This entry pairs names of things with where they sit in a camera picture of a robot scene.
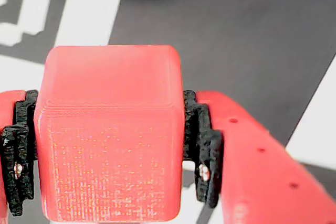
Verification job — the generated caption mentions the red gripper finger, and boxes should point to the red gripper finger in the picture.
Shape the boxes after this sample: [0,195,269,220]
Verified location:
[0,89,39,217]
[183,90,336,224]

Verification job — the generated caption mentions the black white marker mat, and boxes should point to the black white marker mat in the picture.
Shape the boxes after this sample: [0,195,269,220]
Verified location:
[0,0,336,224]

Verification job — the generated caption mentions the red cube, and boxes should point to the red cube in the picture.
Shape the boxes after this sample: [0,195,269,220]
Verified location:
[33,45,184,222]

